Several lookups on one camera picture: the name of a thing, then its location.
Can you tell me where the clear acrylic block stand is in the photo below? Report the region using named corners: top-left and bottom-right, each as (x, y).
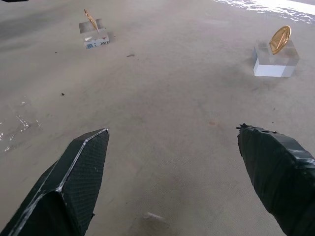
top-left (252, 39), bottom-right (301, 78)

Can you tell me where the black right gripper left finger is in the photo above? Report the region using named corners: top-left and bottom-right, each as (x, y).
top-left (0, 128), bottom-right (110, 236)

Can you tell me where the gold coin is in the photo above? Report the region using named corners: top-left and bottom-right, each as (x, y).
top-left (269, 25), bottom-right (292, 55)
top-left (83, 9), bottom-right (100, 33)

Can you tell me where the clear tape patch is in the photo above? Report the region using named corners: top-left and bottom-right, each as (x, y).
top-left (0, 99), bottom-right (42, 153)

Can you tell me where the clear acrylic block with label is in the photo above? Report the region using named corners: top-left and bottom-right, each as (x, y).
top-left (78, 18), bottom-right (110, 49)

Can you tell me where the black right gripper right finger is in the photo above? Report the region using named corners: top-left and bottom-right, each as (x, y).
top-left (235, 123), bottom-right (315, 236)

